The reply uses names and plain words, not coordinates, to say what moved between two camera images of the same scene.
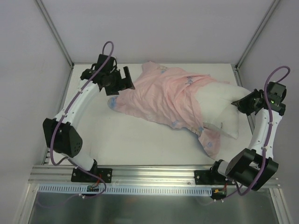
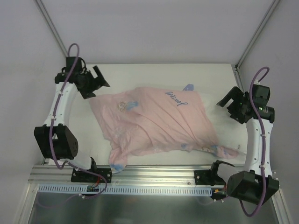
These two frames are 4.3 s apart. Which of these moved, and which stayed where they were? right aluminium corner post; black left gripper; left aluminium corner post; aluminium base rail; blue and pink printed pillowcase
Moved: blue and pink printed pillowcase; black left gripper
Stayed: right aluminium corner post; aluminium base rail; left aluminium corner post
